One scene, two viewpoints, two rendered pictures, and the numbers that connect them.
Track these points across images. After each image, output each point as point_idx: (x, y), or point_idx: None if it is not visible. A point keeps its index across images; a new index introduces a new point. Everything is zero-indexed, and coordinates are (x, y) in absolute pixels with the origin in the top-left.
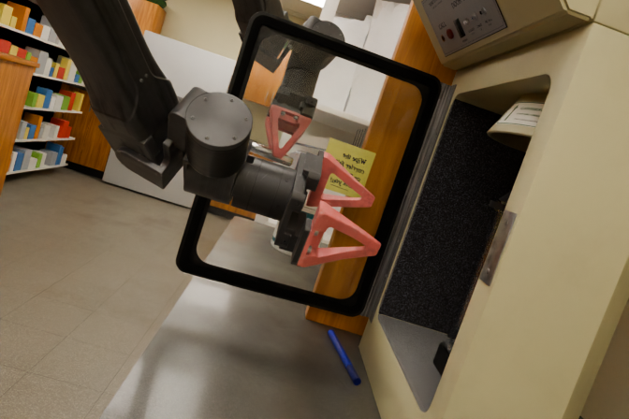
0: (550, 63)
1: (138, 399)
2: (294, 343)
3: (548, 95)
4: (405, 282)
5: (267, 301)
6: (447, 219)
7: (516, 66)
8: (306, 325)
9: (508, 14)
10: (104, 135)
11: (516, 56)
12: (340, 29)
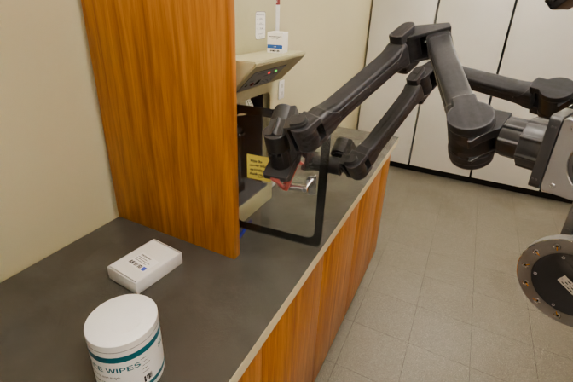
0: (268, 89)
1: (332, 221)
2: (263, 239)
3: (270, 97)
4: None
5: (255, 266)
6: None
7: (257, 90)
8: (243, 250)
9: (273, 78)
10: (370, 170)
11: (256, 87)
12: (277, 105)
